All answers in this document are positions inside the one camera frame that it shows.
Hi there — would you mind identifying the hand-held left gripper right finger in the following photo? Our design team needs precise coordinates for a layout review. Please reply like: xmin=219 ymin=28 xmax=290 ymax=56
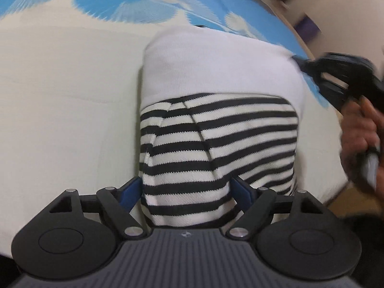
xmin=226 ymin=176 xmax=324 ymax=240

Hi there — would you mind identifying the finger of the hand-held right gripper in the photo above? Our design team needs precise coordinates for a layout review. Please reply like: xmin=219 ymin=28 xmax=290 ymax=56
xmin=292 ymin=54 xmax=323 ymax=78

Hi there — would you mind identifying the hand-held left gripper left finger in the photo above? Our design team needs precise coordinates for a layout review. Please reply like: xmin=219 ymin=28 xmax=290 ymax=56
xmin=48 ymin=177 xmax=148 ymax=241

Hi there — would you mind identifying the black white striped hoodie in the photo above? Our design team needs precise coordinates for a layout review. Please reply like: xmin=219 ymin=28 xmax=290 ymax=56
xmin=138 ymin=25 xmax=307 ymax=228

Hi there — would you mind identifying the person's right hand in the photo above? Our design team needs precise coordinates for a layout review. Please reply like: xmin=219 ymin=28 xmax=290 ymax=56
xmin=340 ymin=95 xmax=381 ymax=184

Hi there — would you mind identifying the purple box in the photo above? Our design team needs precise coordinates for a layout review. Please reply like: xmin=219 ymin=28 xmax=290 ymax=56
xmin=295 ymin=13 xmax=322 ymax=41

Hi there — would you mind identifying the blue leaf printed bed sheet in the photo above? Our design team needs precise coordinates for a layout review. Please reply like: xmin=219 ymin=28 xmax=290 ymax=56
xmin=0 ymin=0 xmax=351 ymax=248

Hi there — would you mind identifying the wooden bed frame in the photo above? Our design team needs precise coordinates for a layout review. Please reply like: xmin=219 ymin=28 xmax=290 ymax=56
xmin=207 ymin=0 xmax=320 ymax=62

